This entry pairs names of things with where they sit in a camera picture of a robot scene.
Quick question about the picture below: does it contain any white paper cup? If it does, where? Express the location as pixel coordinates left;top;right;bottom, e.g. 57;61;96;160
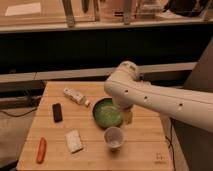
104;127;124;150

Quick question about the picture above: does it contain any black cable at table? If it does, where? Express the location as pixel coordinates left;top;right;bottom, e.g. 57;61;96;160
164;119;177;164

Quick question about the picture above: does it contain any white plastic bottle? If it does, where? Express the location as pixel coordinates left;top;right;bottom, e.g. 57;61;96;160
63;87;90;107

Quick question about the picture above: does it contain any black rectangular block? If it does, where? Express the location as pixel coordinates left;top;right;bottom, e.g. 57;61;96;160
52;103;63;123

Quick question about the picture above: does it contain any green ceramic bowl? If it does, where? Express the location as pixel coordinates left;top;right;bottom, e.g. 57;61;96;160
92;98;123;129

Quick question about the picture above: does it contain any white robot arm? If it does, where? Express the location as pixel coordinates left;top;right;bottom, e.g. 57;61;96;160
104;61;213;132

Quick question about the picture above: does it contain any orange carrot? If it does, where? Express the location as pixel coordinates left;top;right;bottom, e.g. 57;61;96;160
36;137;46;164

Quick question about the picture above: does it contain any black cable on floor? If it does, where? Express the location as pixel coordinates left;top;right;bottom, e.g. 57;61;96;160
0;106;38;118

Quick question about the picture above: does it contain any white sponge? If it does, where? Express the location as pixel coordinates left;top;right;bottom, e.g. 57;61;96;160
65;130;83;153

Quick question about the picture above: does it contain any white paper sheet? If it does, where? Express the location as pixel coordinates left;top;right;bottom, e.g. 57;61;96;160
5;2;41;16

